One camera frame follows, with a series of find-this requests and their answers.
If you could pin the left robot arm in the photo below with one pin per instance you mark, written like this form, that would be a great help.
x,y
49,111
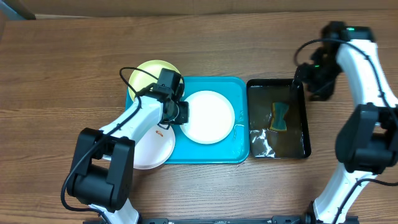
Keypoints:
x,y
102,166

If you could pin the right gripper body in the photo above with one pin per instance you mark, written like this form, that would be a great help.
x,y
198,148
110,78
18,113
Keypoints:
x,y
298,76

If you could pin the black water tray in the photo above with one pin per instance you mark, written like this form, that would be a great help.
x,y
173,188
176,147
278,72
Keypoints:
x,y
294,143

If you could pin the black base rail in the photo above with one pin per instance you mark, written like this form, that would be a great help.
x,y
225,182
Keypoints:
x,y
279,219

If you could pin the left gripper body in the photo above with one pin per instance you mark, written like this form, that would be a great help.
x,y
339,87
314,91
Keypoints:
x,y
181,115

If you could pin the green yellow sponge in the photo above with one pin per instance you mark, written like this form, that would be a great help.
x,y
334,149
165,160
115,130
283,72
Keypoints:
x,y
279,110

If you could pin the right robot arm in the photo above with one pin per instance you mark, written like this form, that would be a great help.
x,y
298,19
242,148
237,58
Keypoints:
x,y
367,143

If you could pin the white plate with ketchup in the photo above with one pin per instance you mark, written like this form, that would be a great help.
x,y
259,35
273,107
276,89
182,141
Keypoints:
x,y
154,148

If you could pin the teal plastic tray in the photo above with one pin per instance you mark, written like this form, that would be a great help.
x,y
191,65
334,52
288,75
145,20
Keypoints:
x,y
231,150

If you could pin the yellow-green plate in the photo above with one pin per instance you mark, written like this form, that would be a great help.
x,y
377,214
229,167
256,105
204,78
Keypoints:
x,y
139,80

